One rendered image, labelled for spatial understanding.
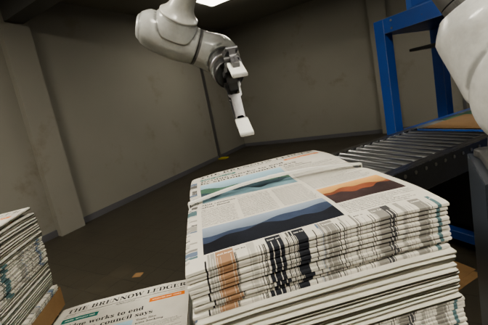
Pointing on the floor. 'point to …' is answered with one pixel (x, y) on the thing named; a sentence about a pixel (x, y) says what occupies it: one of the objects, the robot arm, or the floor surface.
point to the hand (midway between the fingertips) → (242, 104)
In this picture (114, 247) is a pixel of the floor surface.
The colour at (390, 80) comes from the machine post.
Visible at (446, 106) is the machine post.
